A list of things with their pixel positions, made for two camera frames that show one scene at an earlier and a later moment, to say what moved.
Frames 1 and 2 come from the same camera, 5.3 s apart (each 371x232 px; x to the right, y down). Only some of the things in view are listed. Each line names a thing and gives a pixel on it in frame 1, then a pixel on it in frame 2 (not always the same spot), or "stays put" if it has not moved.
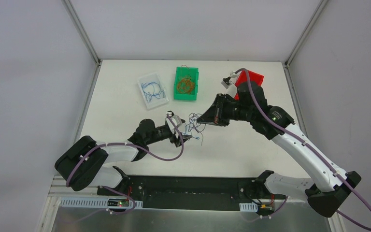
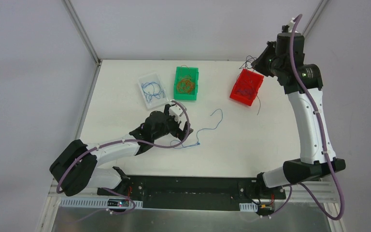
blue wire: x=150 y=89 stays put
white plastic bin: x=153 y=91 stays put
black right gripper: x=220 y=111 → x=265 y=60
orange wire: x=185 y=84 stays put
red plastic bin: x=242 y=78 stays put
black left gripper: x=177 y=135 → x=175 y=124
